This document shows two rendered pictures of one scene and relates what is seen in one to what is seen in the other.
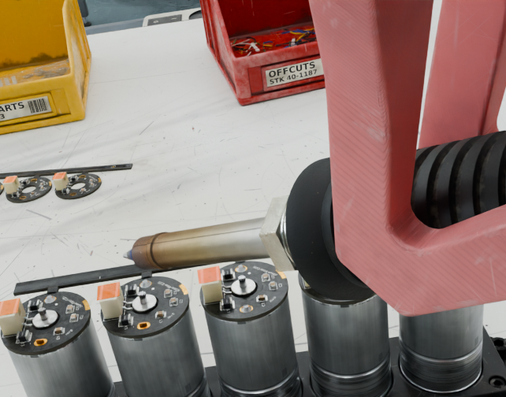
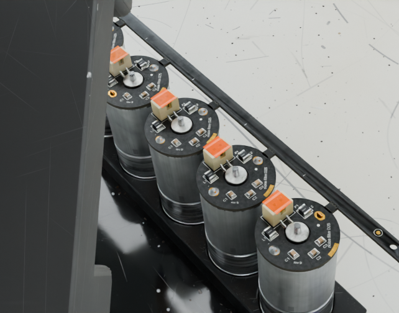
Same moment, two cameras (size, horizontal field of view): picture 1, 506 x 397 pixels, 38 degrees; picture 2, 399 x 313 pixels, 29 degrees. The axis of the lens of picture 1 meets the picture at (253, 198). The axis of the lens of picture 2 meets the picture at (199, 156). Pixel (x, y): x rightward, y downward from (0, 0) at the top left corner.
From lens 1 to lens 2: 0.17 m
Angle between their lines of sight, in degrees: 47
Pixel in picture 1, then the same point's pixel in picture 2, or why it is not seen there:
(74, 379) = not seen: hidden behind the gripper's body
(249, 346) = (155, 163)
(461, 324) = (273, 286)
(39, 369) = not seen: hidden behind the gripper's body
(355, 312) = (209, 207)
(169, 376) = (121, 135)
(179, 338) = (130, 119)
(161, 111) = not seen: outside the picture
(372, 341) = (223, 235)
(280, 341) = (179, 178)
